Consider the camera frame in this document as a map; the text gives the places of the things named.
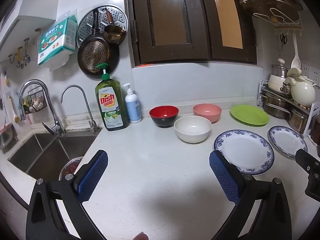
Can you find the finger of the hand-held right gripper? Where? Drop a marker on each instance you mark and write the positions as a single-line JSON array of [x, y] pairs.
[[308, 161]]

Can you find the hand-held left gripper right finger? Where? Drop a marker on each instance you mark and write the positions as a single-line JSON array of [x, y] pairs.
[[225, 177]]

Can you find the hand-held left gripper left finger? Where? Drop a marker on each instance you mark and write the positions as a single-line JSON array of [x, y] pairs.
[[92, 177]]

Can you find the small blue patterned white plate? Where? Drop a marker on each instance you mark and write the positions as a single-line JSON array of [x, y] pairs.
[[287, 142]]

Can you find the large blue patterned white plate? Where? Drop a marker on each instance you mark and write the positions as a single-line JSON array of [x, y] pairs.
[[245, 150]]

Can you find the white bowl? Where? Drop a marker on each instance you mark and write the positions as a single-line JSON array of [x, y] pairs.
[[192, 133]]

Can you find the pink bowl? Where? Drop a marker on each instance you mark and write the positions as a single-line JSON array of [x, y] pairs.
[[210, 116]]

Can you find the green plate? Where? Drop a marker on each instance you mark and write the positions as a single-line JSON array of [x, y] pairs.
[[250, 116]]

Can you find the red and black bowl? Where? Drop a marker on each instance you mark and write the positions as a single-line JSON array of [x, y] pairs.
[[163, 120]]

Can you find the person's left hand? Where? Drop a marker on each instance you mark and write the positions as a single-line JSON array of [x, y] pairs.
[[140, 236]]

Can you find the steel sink strainer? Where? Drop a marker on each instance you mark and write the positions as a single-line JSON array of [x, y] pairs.
[[71, 167]]

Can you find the dark jar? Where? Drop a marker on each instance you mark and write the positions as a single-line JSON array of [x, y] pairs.
[[315, 130]]

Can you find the white steel kitchen rack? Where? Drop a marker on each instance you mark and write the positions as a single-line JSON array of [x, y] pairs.
[[311, 115]]

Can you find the steel kitchen sink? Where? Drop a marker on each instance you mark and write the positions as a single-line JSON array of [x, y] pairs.
[[50, 155]]

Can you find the thin steel gooseneck faucet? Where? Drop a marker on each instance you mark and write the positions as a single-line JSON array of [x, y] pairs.
[[92, 123]]

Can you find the wide steel pot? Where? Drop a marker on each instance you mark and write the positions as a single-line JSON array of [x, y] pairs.
[[275, 107]]

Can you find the tall steel pull-out faucet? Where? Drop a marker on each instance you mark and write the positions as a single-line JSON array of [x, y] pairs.
[[56, 122]]

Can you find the cream kettle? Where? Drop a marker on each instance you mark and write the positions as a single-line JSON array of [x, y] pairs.
[[302, 92]]

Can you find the green dish soap bottle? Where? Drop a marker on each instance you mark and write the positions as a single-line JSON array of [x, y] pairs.
[[110, 105]]

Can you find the white pump lotion bottle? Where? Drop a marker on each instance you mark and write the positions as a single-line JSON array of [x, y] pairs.
[[132, 107]]

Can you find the cream pot with steel lid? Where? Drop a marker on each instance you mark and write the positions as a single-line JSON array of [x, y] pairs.
[[276, 83]]

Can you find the white plastic spoon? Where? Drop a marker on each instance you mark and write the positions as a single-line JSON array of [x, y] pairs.
[[295, 61]]

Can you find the dark round frying pan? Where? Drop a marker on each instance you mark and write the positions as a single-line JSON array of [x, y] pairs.
[[113, 60]]

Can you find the perforated skimmer pan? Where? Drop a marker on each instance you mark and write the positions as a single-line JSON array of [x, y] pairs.
[[93, 55]]

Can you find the black scissors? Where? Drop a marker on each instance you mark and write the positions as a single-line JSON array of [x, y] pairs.
[[283, 40]]

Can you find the green paper towel package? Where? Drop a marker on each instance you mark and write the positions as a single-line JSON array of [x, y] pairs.
[[55, 42]]

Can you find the brass ladle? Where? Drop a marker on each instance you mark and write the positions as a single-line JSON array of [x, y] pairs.
[[113, 33]]

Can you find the wooden cutting board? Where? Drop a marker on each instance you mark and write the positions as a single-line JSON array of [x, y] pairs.
[[270, 2]]

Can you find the round steel steamer tray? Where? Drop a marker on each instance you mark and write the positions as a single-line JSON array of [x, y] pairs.
[[116, 15]]

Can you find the white wall outlet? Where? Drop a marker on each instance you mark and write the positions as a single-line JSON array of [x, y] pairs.
[[311, 73]]

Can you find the dark brown window frame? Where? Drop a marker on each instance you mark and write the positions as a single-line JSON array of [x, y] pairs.
[[172, 55]]

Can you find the metal wall hook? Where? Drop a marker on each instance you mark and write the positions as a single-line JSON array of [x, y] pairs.
[[18, 60], [26, 52]]

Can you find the white wall cabinet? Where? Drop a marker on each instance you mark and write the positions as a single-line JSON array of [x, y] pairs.
[[27, 27]]

